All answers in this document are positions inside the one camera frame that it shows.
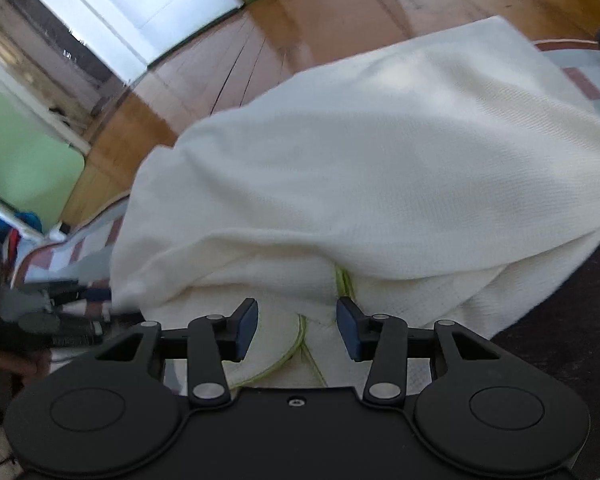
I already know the dark brown cloth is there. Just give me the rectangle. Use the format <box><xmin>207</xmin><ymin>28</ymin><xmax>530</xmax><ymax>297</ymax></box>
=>
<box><xmin>490</xmin><ymin>240</ymin><xmax>600</xmax><ymax>480</ymax></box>

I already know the white knit garment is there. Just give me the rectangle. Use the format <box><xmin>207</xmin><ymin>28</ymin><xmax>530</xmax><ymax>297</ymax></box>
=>
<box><xmin>111</xmin><ymin>15</ymin><xmax>600</xmax><ymax>391</ymax></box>

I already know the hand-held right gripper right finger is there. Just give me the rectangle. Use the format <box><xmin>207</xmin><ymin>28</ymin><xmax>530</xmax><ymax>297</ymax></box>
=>
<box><xmin>335</xmin><ymin>296</ymin><xmax>502</xmax><ymax>407</ymax></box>

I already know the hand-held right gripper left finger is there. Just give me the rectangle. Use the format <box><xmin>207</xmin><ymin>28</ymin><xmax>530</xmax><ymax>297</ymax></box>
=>
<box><xmin>95</xmin><ymin>297</ymin><xmax>259</xmax><ymax>408</ymax></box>

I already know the green board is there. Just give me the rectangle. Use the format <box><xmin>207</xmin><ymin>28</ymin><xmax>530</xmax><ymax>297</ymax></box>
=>
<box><xmin>0</xmin><ymin>91</ymin><xmax>87</xmax><ymax>226</ymax></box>

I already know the pink checkered mat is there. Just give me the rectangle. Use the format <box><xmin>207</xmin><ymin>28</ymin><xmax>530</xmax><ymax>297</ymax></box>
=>
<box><xmin>10</xmin><ymin>37</ymin><xmax>600</xmax><ymax>321</ymax></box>

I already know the person's left hand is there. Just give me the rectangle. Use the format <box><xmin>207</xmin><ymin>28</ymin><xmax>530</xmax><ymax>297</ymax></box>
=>
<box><xmin>0</xmin><ymin>351</ymin><xmax>52</xmax><ymax>387</ymax></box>

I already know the blue cloth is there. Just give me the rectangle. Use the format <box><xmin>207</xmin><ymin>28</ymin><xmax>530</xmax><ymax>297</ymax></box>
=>
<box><xmin>12</xmin><ymin>211</ymin><xmax>42</xmax><ymax>235</ymax></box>

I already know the white door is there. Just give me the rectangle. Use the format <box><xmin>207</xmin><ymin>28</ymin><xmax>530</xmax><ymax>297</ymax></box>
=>
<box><xmin>2</xmin><ymin>0</ymin><xmax>246</xmax><ymax>83</ymax></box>

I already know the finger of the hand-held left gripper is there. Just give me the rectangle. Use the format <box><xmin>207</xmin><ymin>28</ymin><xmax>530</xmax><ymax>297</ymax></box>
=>
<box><xmin>23</xmin><ymin>279</ymin><xmax>113</xmax><ymax>307</ymax></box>
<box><xmin>19</xmin><ymin>311</ymin><xmax>144</xmax><ymax>349</ymax></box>

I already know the silver metal bar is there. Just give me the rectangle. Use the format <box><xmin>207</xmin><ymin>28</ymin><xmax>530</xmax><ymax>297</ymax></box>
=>
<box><xmin>0</xmin><ymin>192</ymin><xmax>68</xmax><ymax>241</ymax></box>

